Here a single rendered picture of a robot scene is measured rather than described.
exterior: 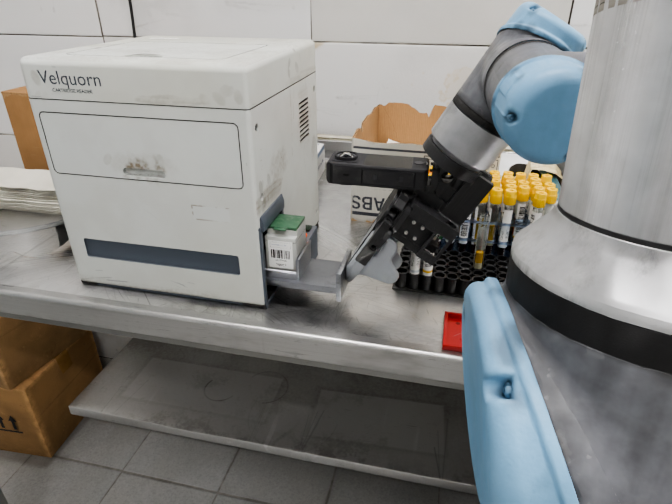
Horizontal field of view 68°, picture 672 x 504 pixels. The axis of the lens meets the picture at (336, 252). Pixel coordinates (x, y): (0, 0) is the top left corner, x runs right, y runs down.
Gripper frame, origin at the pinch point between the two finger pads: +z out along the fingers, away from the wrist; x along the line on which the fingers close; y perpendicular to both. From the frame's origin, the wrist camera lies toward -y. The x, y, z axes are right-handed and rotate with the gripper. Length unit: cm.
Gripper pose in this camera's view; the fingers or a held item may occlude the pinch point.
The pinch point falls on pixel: (348, 269)
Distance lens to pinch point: 64.2
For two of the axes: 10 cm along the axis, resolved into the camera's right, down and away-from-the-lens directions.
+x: 2.3, -4.6, 8.6
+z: -4.9, 7.1, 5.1
